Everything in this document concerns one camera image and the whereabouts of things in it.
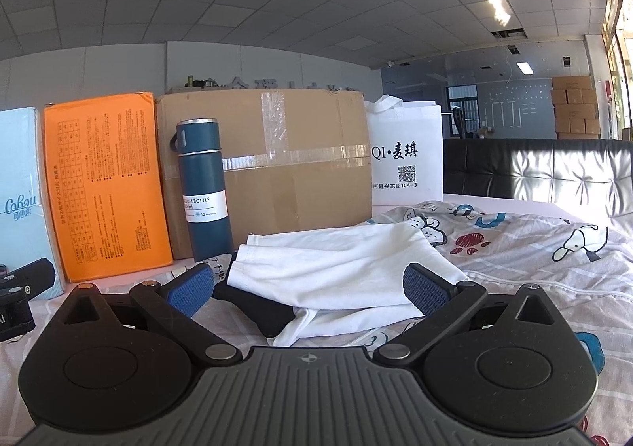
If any black leather sofa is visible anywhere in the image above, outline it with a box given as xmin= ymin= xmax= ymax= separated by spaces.
xmin=443 ymin=139 xmax=632 ymax=235

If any white shopping bag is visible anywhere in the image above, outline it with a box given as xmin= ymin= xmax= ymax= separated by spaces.
xmin=365 ymin=95 xmax=444 ymax=207

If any brown cardboard box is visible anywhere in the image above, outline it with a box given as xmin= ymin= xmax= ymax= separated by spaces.
xmin=155 ymin=89 xmax=372 ymax=260

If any stacked cardboard boxes far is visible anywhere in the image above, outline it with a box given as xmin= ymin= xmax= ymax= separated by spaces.
xmin=550 ymin=76 xmax=601 ymax=139

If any grey cartoon print bedsheet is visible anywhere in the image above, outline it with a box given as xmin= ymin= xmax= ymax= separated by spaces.
xmin=1 ymin=198 xmax=632 ymax=445

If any white garment black trim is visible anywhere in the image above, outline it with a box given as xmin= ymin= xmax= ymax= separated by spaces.
xmin=214 ymin=221 xmax=466 ymax=347

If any large light blue box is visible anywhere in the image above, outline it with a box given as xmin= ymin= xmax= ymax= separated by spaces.
xmin=1 ymin=107 xmax=63 ymax=299

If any orange printed box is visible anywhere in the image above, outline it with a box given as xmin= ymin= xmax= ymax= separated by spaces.
xmin=43 ymin=92 xmax=173 ymax=283

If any dark blue thermos bottle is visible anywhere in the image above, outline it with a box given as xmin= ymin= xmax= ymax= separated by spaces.
xmin=169 ymin=118 xmax=234 ymax=262

